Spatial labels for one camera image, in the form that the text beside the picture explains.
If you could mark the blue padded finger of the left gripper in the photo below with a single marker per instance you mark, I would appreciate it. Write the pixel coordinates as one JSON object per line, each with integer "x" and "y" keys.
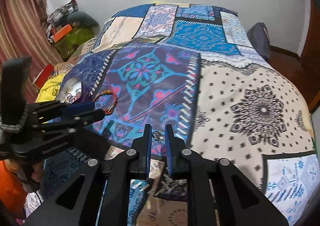
{"x": 78, "y": 108}

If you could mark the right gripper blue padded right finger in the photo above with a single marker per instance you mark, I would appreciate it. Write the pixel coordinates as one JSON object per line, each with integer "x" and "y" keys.
{"x": 185, "y": 164}

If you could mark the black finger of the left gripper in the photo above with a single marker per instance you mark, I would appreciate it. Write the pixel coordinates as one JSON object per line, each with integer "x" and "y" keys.
{"x": 87, "y": 118}

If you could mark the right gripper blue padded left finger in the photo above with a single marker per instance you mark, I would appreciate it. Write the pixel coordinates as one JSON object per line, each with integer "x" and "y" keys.
{"x": 128, "y": 165}

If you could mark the purple heart jewelry box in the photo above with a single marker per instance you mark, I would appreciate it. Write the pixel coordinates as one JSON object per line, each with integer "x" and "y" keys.
{"x": 74, "y": 91}

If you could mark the person's left hand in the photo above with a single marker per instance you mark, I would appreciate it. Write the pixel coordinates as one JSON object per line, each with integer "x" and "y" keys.
{"x": 38, "y": 172}

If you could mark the yellow cloth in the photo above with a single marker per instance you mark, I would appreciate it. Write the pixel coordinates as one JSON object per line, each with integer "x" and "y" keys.
{"x": 50, "y": 89}

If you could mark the striped brown blanket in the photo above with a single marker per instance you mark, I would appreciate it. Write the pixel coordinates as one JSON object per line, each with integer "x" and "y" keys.
{"x": 65, "y": 67}

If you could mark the red box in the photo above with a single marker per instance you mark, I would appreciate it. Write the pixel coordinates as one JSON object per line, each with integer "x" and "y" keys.
{"x": 43, "y": 76}

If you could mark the orange box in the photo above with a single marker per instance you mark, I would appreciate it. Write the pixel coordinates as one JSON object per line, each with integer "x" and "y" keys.
{"x": 61, "y": 33}

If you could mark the striped pink curtain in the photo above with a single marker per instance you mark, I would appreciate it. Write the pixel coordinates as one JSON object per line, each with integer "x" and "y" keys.
{"x": 23, "y": 25}

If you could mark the grey neck pillow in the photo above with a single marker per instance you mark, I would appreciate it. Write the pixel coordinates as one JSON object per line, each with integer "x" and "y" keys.
{"x": 83, "y": 19}

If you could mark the patchwork patterned bedspread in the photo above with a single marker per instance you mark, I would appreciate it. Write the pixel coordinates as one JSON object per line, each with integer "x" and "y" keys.
{"x": 193, "y": 67}

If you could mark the pile of clothes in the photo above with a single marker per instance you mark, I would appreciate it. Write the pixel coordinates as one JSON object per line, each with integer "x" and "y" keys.
{"x": 65, "y": 10}

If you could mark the grey backpack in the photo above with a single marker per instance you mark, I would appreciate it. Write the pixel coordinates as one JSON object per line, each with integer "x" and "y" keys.
{"x": 259, "y": 38}

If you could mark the brown wooden door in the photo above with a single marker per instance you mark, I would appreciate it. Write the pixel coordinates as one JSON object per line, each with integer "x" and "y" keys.
{"x": 310, "y": 57}

